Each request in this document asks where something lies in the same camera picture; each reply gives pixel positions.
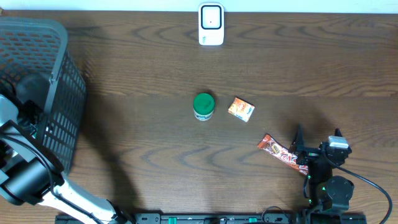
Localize red chocolate bar wrapper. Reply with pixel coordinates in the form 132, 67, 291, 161
257, 134, 308, 175

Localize orange snack packet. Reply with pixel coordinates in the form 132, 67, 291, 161
228, 97, 255, 122

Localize green lid jar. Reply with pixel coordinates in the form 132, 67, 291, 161
193, 93, 215, 121

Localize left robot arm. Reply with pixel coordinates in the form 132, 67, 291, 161
1, 96, 135, 223

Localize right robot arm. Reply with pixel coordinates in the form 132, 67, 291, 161
289, 126, 354, 215

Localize white barcode scanner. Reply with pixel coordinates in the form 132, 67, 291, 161
198, 2, 224, 46

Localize grey plastic mesh basket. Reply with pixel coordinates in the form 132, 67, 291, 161
1, 17, 87, 174

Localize black camera cable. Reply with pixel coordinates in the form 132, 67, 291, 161
322, 146, 393, 224

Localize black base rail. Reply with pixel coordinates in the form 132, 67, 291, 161
55, 212, 368, 224

